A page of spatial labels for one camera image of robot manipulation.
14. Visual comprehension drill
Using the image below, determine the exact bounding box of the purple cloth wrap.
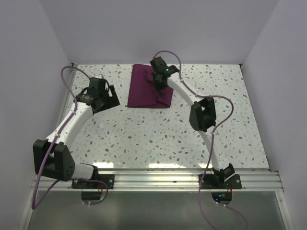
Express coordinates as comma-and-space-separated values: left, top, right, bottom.
127, 64, 173, 109

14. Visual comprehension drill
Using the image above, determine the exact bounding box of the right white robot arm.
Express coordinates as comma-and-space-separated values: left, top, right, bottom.
150, 56, 235, 189

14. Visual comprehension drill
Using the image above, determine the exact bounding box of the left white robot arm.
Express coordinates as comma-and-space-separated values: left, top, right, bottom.
33, 78, 120, 188

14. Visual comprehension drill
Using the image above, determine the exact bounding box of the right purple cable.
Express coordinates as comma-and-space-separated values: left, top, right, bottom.
152, 50, 250, 230

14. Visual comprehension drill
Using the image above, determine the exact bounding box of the purple cable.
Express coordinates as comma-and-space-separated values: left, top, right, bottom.
31, 66, 108, 210
152, 50, 250, 230

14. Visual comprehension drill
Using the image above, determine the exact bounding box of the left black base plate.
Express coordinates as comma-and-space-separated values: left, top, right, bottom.
71, 173, 115, 189

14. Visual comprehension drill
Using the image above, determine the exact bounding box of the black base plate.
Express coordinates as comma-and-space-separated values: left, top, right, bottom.
198, 173, 242, 190
71, 173, 115, 189

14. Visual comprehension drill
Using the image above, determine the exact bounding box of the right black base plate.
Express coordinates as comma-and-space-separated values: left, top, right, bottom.
198, 173, 242, 190

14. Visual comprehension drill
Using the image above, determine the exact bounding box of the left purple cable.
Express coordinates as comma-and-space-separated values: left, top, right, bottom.
31, 66, 108, 210

